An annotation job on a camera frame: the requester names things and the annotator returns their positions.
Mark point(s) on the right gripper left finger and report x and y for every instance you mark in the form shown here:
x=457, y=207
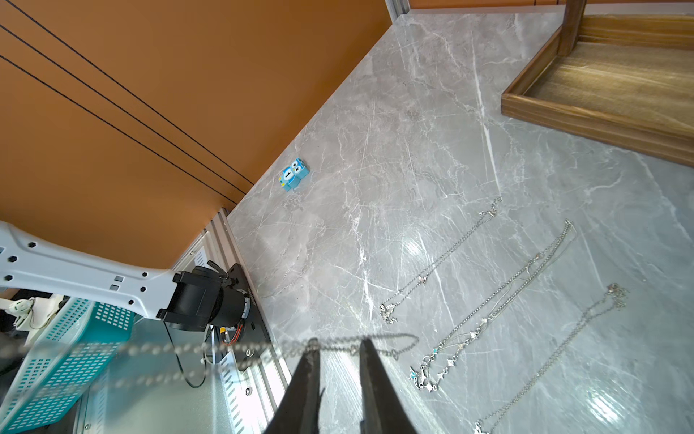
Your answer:
x=299, y=409

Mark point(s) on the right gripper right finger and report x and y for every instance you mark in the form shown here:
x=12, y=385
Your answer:
x=382, y=410

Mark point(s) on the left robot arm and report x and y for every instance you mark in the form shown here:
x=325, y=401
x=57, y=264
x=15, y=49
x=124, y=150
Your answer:
x=189, y=300

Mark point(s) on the wooden jewelry display stand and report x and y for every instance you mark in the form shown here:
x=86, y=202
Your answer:
x=625, y=80

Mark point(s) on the teal plastic basket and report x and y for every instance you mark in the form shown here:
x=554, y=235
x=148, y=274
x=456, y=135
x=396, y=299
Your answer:
x=66, y=358

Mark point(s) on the small blue owl toy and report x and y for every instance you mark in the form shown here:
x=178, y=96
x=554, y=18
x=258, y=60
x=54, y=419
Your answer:
x=294, y=174

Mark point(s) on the aluminium front rail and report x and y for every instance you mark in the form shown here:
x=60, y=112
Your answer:
x=222, y=380

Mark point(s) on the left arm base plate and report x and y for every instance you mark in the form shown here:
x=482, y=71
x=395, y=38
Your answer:
x=238, y=311

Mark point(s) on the left aluminium corner post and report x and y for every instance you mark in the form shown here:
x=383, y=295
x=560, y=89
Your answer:
x=397, y=8

